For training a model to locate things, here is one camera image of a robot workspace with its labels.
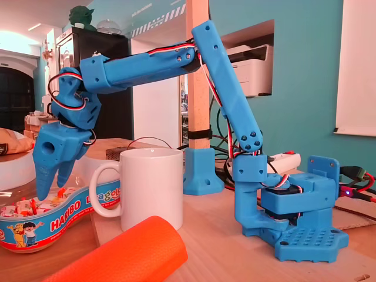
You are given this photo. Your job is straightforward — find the white yellow wrapped candy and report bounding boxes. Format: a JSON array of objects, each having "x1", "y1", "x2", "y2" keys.
[{"x1": 48, "y1": 187, "x2": 79, "y2": 206}]

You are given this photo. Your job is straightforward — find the white orange wrapped candy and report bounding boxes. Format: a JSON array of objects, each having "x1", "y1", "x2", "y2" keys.
[{"x1": 16, "y1": 198, "x2": 39, "y2": 217}]

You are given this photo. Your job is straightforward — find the clear plastic Haribo candy tub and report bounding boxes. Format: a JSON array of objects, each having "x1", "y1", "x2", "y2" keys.
[{"x1": 0, "y1": 152, "x2": 124, "y2": 254}]

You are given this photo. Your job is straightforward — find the stacked cardboard boxes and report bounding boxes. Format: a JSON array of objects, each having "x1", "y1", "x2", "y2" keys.
[{"x1": 23, "y1": 110, "x2": 59, "y2": 139}]

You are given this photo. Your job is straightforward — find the white red wrapped candy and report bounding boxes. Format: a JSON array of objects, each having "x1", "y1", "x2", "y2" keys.
[{"x1": 0, "y1": 205, "x2": 17, "y2": 219}]

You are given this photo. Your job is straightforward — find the perforated metal box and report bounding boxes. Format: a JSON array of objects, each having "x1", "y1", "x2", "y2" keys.
[{"x1": 105, "y1": 145, "x2": 135, "y2": 162}]

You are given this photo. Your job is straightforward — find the brown paper bag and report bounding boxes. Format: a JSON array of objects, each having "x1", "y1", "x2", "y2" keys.
[{"x1": 0, "y1": 127, "x2": 39, "y2": 156}]

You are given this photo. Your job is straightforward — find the dark arched doorway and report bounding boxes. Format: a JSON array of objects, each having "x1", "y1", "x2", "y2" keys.
[{"x1": 0, "y1": 66, "x2": 36, "y2": 133}]

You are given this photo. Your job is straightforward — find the white ceramic mug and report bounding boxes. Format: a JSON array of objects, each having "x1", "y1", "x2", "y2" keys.
[{"x1": 89, "y1": 147, "x2": 185, "y2": 233}]

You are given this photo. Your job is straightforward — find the orange foam roll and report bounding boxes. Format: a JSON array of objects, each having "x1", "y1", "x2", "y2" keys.
[{"x1": 42, "y1": 215, "x2": 189, "y2": 282}]

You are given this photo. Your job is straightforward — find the black glass-door fridge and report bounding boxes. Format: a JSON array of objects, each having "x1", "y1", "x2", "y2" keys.
[{"x1": 55, "y1": 26, "x2": 133, "y2": 141}]

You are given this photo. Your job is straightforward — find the clear glass dome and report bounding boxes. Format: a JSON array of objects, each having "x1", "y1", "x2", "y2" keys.
[{"x1": 96, "y1": 19, "x2": 122, "y2": 35}]

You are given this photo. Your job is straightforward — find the green Yoda figure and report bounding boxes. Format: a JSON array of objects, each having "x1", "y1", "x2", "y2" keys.
[{"x1": 69, "y1": 5, "x2": 97, "y2": 32}]

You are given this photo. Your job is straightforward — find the light wooden base board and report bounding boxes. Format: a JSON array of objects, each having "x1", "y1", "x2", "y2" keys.
[{"x1": 90, "y1": 176, "x2": 376, "y2": 282}]

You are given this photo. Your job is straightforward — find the white grey printer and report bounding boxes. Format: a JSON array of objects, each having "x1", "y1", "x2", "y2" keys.
[{"x1": 224, "y1": 43, "x2": 274, "y2": 98}]

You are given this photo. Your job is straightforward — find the white power strip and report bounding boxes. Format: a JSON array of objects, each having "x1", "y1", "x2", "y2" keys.
[{"x1": 266, "y1": 151, "x2": 302, "y2": 174}]

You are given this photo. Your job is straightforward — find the red controller board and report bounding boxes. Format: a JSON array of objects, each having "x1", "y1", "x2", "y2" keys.
[{"x1": 337, "y1": 182, "x2": 376, "y2": 204}]

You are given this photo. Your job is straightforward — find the brown cardboard sheet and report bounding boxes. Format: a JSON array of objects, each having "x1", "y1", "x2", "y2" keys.
[{"x1": 331, "y1": 197, "x2": 376, "y2": 231}]

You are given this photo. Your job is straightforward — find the green terminal connector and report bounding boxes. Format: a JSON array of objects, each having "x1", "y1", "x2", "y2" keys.
[{"x1": 340, "y1": 166, "x2": 368, "y2": 182}]

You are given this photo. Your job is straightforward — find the red wire loop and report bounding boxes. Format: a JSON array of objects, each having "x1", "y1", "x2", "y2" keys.
[{"x1": 127, "y1": 136, "x2": 174, "y2": 150}]

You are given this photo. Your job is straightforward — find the black strap band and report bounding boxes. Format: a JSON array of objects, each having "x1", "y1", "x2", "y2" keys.
[{"x1": 187, "y1": 128, "x2": 213, "y2": 140}]

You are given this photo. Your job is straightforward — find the blue 3D-printed post mount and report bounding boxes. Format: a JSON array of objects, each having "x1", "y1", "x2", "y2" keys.
[{"x1": 183, "y1": 147, "x2": 226, "y2": 196}]

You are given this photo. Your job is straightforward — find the wooden post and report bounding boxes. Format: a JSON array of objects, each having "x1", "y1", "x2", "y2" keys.
[{"x1": 185, "y1": 0, "x2": 211, "y2": 150}]

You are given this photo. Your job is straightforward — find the white wall board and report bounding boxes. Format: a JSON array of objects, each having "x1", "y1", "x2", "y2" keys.
[{"x1": 334, "y1": 0, "x2": 376, "y2": 137}]

